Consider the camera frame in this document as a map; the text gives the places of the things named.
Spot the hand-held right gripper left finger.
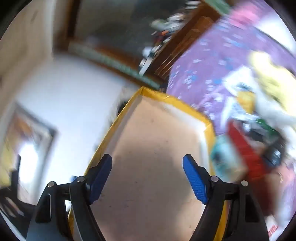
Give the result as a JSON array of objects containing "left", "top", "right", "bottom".
[{"left": 26, "top": 153, "right": 113, "bottom": 241}]

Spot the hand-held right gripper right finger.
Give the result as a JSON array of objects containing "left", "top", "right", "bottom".
[{"left": 182, "top": 154, "right": 270, "bottom": 241}]

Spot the blue cartoon packet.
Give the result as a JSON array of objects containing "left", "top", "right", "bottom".
[{"left": 211, "top": 136, "right": 245, "bottom": 180}]

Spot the red packet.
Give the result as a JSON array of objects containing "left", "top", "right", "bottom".
[{"left": 228, "top": 120, "right": 271, "bottom": 181}]

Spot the cardboard box with yellow tape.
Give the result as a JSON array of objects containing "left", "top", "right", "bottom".
[{"left": 68, "top": 86, "right": 228, "bottom": 241}]

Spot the yellow cloth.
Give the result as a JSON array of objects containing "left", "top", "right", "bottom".
[{"left": 248, "top": 51, "right": 296, "bottom": 112}]

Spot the green bamboo painted panel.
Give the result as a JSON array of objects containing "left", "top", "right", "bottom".
[{"left": 69, "top": 44, "right": 160, "bottom": 90}]

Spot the purple floral blanket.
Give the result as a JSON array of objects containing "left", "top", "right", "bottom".
[{"left": 168, "top": 5, "right": 296, "bottom": 237}]

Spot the wooden glass-front cabinet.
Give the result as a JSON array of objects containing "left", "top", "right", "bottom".
[{"left": 55, "top": 0, "right": 222, "bottom": 84}]

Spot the clutter on cabinet ledge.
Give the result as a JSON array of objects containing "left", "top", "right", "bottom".
[{"left": 139, "top": 11, "right": 185, "bottom": 75}]

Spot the pink cloth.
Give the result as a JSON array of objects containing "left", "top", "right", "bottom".
[{"left": 228, "top": 6, "right": 263, "bottom": 27}]

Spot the framed wall picture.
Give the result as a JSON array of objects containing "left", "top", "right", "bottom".
[{"left": 0, "top": 102, "right": 57, "bottom": 209}]

